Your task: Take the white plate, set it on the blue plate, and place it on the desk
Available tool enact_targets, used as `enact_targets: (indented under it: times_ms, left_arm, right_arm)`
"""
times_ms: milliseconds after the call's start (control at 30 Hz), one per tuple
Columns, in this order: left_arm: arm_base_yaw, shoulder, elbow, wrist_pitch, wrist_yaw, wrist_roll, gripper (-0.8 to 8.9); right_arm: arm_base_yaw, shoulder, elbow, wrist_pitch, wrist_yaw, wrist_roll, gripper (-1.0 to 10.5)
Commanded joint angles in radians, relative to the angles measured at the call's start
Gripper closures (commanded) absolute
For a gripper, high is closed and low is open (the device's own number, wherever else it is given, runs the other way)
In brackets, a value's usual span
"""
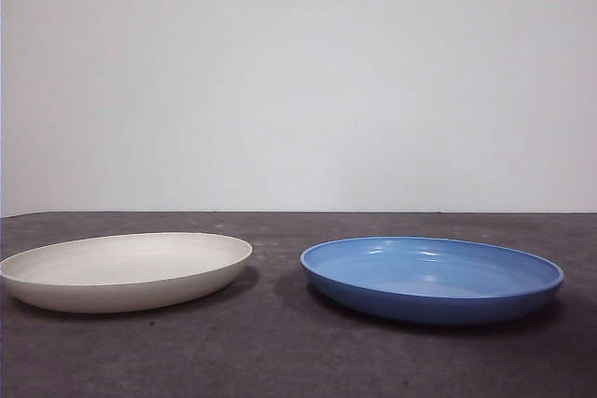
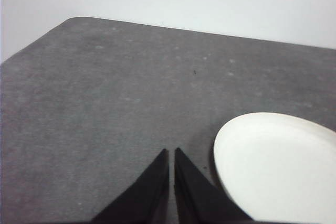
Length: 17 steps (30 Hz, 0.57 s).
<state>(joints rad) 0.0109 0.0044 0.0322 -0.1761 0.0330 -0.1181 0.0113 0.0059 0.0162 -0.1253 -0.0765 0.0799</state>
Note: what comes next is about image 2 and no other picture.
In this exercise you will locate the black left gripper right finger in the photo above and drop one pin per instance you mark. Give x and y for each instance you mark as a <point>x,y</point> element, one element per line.
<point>194,197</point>

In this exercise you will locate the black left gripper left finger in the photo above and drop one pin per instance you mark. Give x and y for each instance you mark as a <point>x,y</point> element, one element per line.
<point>149,195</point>

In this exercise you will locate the white round plate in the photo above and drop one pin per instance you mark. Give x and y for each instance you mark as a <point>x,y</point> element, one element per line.
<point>275,166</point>

